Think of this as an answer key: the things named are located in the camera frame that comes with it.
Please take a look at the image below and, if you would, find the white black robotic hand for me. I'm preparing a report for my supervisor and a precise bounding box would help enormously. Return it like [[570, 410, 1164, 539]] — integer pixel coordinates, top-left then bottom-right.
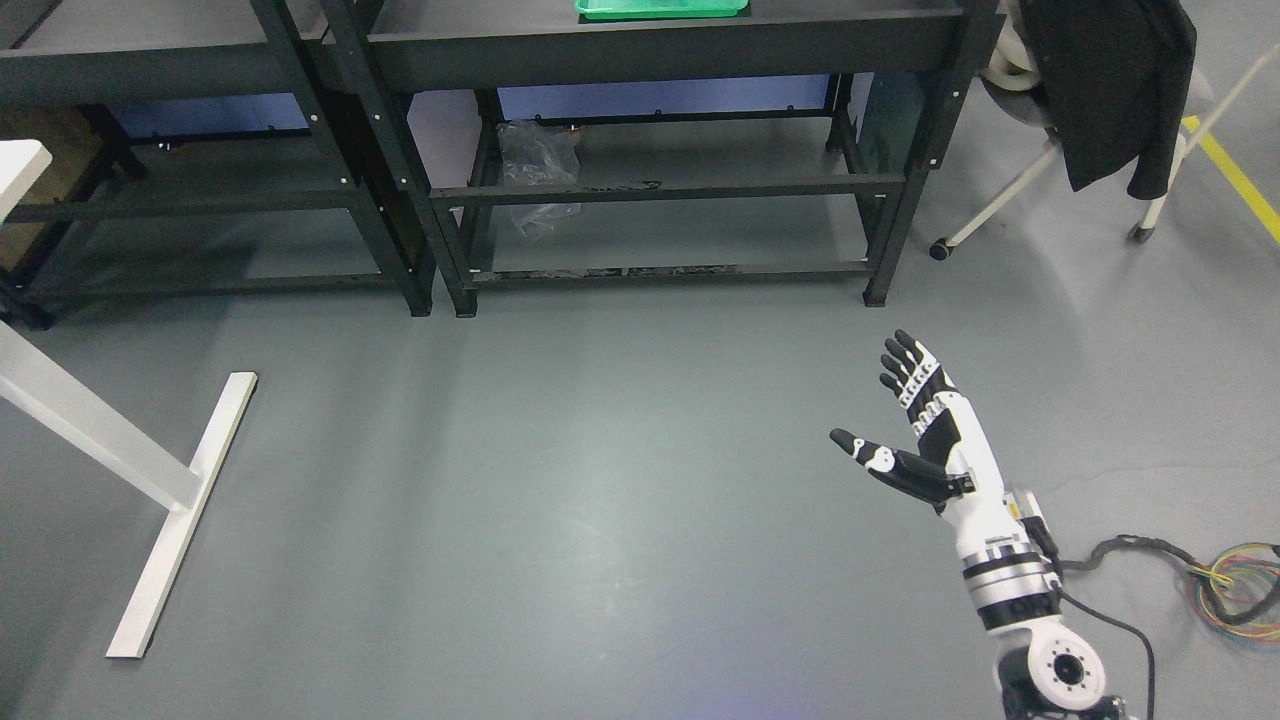
[[829, 329, 1029, 559]]

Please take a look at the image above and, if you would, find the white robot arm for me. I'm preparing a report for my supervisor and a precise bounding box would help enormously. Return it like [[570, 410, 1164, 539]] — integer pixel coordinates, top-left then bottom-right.
[[963, 489, 1128, 719]]

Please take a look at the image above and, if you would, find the right black metal shelf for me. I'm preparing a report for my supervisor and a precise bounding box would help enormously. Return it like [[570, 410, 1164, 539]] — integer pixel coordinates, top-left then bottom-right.
[[307, 1, 1005, 316]]

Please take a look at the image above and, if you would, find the black metal shelf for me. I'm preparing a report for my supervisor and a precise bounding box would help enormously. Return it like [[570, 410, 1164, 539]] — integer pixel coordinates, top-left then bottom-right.
[[3, 1, 435, 329], [307, 1, 1005, 316]]

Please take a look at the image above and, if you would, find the green plastic tray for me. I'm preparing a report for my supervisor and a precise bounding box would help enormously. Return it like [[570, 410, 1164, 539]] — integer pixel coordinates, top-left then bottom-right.
[[573, 0, 750, 20]]

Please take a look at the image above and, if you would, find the left black metal shelf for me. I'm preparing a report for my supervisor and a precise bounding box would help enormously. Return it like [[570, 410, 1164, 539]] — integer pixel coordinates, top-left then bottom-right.
[[3, 1, 435, 329]]

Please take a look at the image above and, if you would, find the black jacket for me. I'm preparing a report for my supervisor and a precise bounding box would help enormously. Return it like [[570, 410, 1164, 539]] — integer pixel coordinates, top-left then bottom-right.
[[1019, 1, 1197, 201]]

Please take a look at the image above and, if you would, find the crumpled clear plastic bag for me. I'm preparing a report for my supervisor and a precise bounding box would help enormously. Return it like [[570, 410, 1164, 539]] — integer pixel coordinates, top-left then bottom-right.
[[497, 119, 582, 241]]

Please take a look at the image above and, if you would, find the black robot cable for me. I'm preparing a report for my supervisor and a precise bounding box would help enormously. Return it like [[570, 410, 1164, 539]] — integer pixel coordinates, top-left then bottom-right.
[[1050, 536, 1280, 720]]

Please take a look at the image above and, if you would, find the coiled coloured wire bundle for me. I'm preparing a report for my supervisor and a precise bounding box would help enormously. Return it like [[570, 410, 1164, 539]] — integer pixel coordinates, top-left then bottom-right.
[[1188, 543, 1280, 642]]

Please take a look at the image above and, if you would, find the white table leg frame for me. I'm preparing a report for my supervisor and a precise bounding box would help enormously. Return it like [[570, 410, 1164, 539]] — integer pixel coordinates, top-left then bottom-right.
[[0, 140, 259, 660]]

